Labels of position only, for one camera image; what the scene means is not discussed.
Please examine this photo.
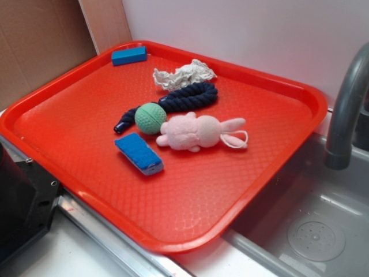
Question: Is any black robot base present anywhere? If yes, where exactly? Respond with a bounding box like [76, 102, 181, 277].
[1, 145, 61, 266]

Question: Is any blue sponge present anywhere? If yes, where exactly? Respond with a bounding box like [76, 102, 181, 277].
[114, 133, 164, 176]

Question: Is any pink plush bunny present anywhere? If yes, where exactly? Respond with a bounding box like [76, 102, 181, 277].
[156, 112, 248, 152]

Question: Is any green rubber ball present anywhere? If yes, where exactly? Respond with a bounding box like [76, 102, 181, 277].
[134, 103, 167, 134]

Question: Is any crumpled white cloth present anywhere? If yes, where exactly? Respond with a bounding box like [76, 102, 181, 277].
[153, 59, 217, 92]

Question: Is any blue rectangular block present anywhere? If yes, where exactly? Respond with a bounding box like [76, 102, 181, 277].
[111, 47, 147, 66]

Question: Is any red plastic tray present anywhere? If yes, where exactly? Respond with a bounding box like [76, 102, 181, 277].
[1, 41, 327, 253]

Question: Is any light wooden board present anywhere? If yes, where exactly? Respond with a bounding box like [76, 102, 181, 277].
[79, 0, 132, 54]

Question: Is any grey plastic sink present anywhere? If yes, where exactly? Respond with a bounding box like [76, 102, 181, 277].
[223, 134, 368, 276]

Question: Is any grey faucet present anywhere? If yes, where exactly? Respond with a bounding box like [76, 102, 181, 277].
[324, 43, 368, 170]

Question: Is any brown cardboard sheet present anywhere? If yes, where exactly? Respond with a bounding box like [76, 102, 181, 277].
[1, 1, 96, 110]

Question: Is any navy blue rope toy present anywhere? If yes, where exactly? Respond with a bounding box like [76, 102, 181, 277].
[114, 82, 218, 134]

